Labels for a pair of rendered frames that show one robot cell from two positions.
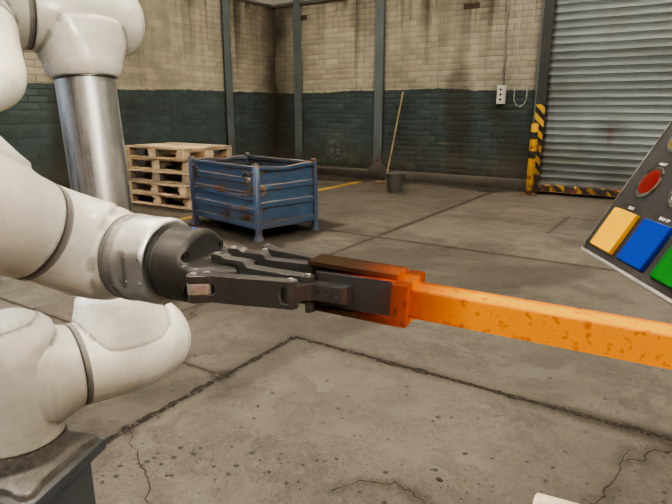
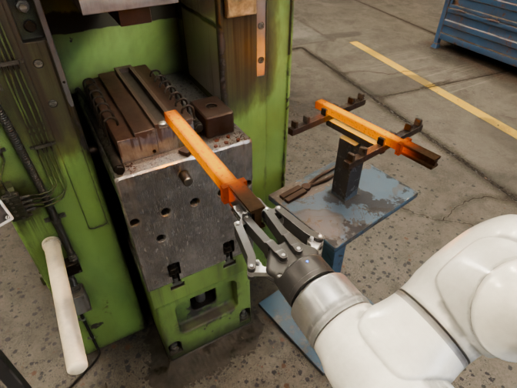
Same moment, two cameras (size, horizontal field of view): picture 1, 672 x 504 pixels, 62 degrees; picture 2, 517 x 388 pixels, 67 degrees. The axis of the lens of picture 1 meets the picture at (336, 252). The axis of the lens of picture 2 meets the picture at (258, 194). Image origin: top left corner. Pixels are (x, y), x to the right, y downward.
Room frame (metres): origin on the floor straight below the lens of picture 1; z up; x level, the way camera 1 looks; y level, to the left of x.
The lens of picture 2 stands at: (0.84, 0.28, 1.49)
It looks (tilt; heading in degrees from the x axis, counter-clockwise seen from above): 40 degrees down; 215
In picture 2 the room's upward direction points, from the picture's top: straight up
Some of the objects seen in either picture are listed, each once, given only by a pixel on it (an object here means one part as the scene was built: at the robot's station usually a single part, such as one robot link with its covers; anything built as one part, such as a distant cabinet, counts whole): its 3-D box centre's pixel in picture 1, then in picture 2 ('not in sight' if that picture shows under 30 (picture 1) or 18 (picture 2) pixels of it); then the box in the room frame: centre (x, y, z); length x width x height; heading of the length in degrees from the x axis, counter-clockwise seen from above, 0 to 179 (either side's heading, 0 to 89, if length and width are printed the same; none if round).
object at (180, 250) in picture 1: (212, 267); (297, 269); (0.52, 0.12, 1.06); 0.09 x 0.08 x 0.07; 64
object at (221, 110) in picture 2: not in sight; (211, 116); (0.09, -0.40, 0.95); 0.12 x 0.08 x 0.06; 64
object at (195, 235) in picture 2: not in sight; (165, 172); (0.13, -0.60, 0.69); 0.56 x 0.38 x 0.45; 64
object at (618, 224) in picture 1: (615, 231); not in sight; (0.92, -0.47, 1.01); 0.07 x 0.05 x 0.07; 179
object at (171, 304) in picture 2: not in sight; (182, 259); (0.13, -0.60, 0.23); 0.55 x 0.37 x 0.47; 64
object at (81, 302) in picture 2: not in sight; (73, 301); (0.55, -0.69, 0.36); 0.09 x 0.07 x 0.12; 154
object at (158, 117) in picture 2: not in sight; (141, 92); (0.17, -0.60, 0.99); 0.42 x 0.05 x 0.01; 64
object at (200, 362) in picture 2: not in sight; (199, 346); (0.30, -0.38, 0.01); 0.58 x 0.39 x 0.01; 154
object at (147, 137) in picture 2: not in sight; (135, 105); (0.19, -0.61, 0.96); 0.42 x 0.20 x 0.09; 64
